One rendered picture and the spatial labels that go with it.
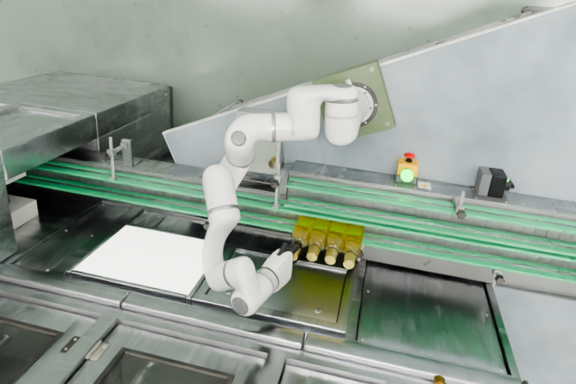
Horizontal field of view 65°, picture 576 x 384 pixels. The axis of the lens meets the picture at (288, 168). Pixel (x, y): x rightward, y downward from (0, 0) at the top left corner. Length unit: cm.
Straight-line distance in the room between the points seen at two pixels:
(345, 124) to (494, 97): 59
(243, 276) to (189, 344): 29
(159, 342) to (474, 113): 122
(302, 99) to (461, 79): 61
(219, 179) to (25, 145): 78
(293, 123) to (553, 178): 95
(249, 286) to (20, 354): 63
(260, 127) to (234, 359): 63
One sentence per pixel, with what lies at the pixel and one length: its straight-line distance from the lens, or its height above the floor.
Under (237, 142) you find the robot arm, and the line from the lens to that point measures 123.
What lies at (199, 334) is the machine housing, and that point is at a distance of 137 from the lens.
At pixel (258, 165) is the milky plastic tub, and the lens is 173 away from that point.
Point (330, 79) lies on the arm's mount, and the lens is 158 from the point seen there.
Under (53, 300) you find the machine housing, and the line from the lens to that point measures 158.
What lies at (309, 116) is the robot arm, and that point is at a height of 116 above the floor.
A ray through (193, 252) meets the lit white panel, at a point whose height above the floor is 108.
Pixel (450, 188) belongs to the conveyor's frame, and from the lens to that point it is 169.
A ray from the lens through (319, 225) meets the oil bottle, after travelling 155.
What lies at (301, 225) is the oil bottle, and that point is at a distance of 153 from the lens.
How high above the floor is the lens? 236
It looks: 65 degrees down
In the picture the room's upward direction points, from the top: 146 degrees counter-clockwise
